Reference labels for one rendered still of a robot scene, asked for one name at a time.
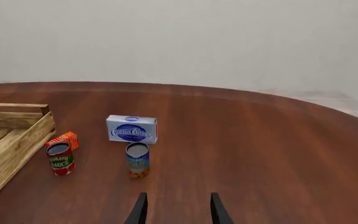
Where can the tomato sauce tin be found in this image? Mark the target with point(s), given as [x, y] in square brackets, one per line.
[60, 160]

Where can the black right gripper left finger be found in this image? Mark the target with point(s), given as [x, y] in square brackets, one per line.
[139, 211]

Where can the small orange food box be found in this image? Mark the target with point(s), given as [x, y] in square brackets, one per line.
[70, 139]

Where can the wooden slat tray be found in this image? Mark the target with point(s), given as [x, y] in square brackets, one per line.
[9, 142]

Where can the blue alphabet soup tin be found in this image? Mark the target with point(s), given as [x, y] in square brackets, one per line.
[138, 161]

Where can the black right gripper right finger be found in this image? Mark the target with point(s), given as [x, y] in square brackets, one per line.
[219, 211]

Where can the blue cream cheese box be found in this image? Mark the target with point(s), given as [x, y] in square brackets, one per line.
[132, 130]

